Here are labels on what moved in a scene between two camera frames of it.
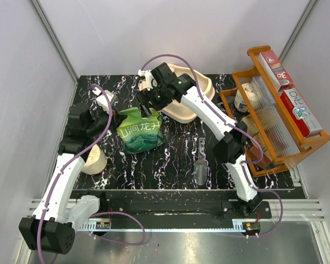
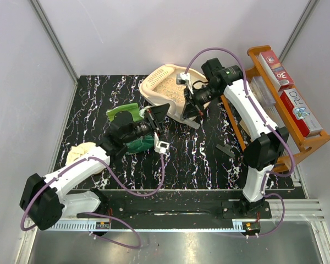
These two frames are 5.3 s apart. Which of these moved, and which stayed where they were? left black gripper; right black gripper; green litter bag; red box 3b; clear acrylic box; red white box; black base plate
Moved: green litter bag; left black gripper; right black gripper
Stayed: red box 3b; black base plate; clear acrylic box; red white box
